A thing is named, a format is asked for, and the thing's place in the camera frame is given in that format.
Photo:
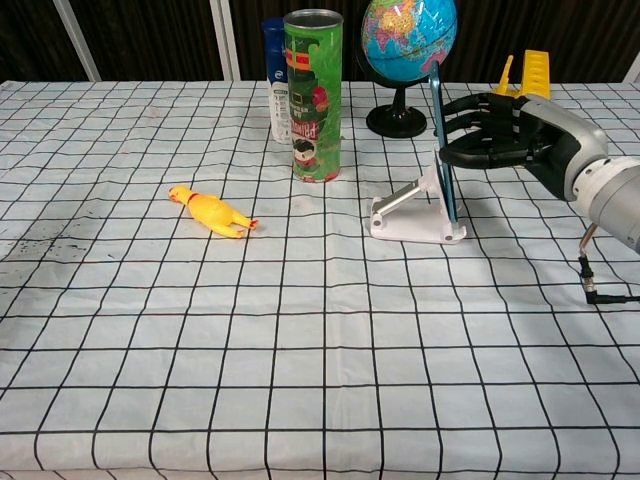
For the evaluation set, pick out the right black grey robot hand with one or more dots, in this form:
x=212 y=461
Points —
x=555 y=135

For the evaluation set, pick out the black smartphone with blue edge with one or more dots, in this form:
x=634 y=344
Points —
x=445 y=150

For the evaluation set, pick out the white folding phone stand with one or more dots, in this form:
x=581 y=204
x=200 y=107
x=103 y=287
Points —
x=415 y=225

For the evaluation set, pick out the globe with black stand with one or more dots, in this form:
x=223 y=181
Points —
x=405 y=35

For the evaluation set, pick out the yellow test tube rack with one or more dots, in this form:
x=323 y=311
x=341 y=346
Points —
x=536 y=75

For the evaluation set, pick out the green chips can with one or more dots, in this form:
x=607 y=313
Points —
x=316 y=100

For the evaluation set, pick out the blue white bottle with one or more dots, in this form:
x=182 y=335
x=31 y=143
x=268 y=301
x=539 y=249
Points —
x=274 y=75

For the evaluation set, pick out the black grid white tablecloth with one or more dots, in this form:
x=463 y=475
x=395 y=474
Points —
x=310 y=325

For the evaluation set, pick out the yellow rubber chicken toy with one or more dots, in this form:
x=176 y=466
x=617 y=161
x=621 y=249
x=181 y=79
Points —
x=210 y=210

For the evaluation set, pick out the white frame post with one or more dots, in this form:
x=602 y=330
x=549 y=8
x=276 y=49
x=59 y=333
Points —
x=225 y=40
x=634 y=70
x=77 y=40

